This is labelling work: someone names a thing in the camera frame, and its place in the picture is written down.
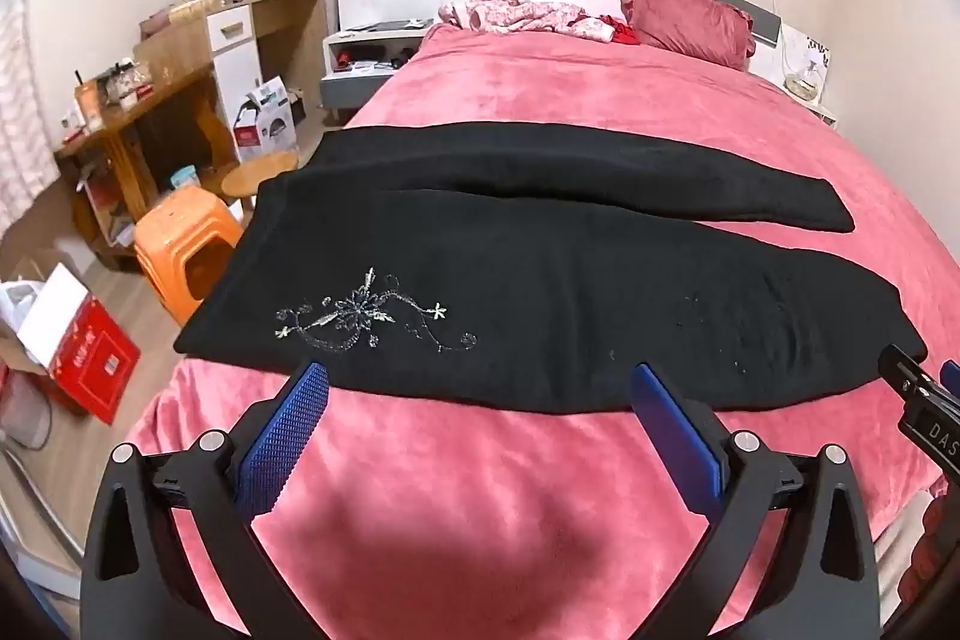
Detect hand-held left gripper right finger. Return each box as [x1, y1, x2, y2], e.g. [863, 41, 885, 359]
[631, 362, 880, 640]

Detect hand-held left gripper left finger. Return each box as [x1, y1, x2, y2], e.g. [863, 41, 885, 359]
[81, 359, 331, 640]

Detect black embroidered pants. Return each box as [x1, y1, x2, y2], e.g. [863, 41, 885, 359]
[174, 122, 927, 416]

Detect person's right hand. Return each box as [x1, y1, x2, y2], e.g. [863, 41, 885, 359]
[898, 494, 960, 607]

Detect pink fleece blanket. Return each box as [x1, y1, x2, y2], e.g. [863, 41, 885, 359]
[124, 21, 960, 640]

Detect red cardboard box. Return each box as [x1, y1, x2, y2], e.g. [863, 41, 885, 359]
[15, 263, 142, 425]

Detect orange plastic stool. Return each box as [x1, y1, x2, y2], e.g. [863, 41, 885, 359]
[133, 186, 245, 326]

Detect round wooden stool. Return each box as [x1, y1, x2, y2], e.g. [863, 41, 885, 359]
[221, 151, 299, 217]

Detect white open box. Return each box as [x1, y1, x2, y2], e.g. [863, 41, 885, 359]
[0, 280, 46, 341]

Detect white red appliance box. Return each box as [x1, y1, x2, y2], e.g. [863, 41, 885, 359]
[232, 76, 297, 169]

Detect clear glass ornament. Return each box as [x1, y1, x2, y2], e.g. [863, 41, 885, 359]
[784, 51, 822, 97]

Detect white floral nightstand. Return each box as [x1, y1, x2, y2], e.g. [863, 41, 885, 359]
[750, 21, 839, 127]

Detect white grey nightstand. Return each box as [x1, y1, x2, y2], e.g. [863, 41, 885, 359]
[321, 0, 443, 125]

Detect wooden desk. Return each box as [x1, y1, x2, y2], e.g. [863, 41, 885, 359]
[52, 0, 327, 274]

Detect pile of small desk items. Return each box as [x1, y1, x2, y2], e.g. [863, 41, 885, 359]
[71, 59, 155, 131]

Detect white desk cabinet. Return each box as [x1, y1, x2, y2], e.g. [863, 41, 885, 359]
[206, 2, 260, 109]

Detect red cloth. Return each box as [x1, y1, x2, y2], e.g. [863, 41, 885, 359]
[577, 14, 638, 46]

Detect red ruffled pillow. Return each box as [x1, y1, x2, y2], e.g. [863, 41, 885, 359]
[619, 0, 756, 71]

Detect pink patterned side curtain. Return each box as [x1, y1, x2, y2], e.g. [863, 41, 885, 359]
[0, 0, 57, 236]

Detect pink floral clothes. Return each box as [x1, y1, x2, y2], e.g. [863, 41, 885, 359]
[439, 0, 623, 45]

